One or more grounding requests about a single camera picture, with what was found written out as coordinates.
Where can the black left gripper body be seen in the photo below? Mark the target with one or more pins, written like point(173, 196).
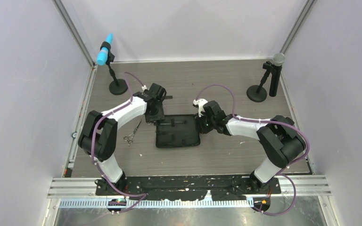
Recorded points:
point(158, 114)

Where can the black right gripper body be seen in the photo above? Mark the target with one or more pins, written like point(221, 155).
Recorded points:
point(206, 125)

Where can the black zip tool case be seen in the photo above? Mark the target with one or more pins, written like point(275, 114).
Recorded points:
point(184, 135)

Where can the black hair clip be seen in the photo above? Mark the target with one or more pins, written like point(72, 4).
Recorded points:
point(172, 124)

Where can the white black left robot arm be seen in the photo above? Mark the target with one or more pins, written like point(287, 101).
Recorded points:
point(98, 137)

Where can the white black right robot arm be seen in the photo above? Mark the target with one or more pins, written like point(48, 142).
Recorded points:
point(280, 141)

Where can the silver hair scissors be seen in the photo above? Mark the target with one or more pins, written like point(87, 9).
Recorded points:
point(129, 138)

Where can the black left microphone stand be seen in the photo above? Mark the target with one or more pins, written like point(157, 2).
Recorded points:
point(117, 86)

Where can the black microphone stand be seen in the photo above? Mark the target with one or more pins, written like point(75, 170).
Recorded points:
point(257, 93)
point(117, 86)

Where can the black right microphone stand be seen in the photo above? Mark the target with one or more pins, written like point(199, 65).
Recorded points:
point(257, 93)

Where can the blue microphone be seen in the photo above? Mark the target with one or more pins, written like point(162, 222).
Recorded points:
point(105, 56)

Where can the black silver microphone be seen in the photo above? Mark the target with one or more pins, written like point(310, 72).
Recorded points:
point(277, 63)

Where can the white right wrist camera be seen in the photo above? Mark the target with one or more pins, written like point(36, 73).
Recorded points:
point(199, 104)

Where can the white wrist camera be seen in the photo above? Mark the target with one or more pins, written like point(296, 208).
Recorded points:
point(144, 88)
point(199, 104)

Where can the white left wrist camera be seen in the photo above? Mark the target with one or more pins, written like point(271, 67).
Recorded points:
point(144, 88)

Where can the black mounting base plate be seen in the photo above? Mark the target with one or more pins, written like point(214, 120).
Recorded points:
point(192, 188)

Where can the aluminium frame rail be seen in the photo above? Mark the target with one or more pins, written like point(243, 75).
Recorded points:
point(81, 192)

